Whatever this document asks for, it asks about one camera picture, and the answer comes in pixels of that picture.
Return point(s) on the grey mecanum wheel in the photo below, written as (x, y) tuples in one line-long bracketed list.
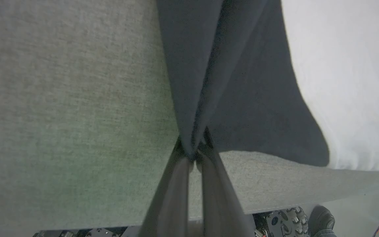
[(290, 222)]

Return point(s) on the black and white garment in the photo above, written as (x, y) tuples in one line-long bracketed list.
[(242, 82)]

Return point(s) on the grey fabric table cover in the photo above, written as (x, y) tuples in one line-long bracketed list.
[(71, 115)]

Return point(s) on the black shoe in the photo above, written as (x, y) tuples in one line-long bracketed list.
[(322, 220)]

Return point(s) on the dark robot base chassis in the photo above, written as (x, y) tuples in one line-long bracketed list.
[(87, 232)]

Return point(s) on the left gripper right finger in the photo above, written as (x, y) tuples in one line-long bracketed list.
[(219, 197)]

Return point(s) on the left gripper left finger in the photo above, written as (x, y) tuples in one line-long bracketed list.
[(173, 197)]

